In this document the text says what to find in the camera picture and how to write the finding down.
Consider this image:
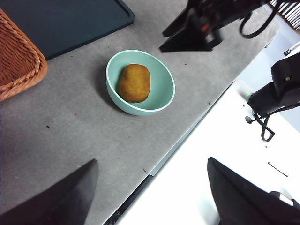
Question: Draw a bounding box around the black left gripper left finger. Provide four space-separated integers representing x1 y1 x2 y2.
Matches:
0 158 99 225

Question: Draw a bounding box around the brown wicker basket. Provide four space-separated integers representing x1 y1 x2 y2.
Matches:
0 8 48 102

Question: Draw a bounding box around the dark green rectangular tray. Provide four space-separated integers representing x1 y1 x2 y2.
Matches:
0 0 135 60

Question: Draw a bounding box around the black cable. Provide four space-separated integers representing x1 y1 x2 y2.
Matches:
239 0 280 39
252 110 275 142

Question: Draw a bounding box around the teal ceramic bowl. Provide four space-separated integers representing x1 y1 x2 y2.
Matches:
105 49 176 116

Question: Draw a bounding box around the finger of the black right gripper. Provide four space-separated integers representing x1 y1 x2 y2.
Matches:
158 22 223 53
162 5 200 38

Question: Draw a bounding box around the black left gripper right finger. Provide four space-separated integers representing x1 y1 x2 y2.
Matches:
207 156 300 225

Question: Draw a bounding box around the brown kiwi fruit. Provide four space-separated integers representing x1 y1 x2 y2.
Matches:
118 63 151 103

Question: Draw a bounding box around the grey slatted panel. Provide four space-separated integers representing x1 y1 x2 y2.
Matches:
269 0 300 30

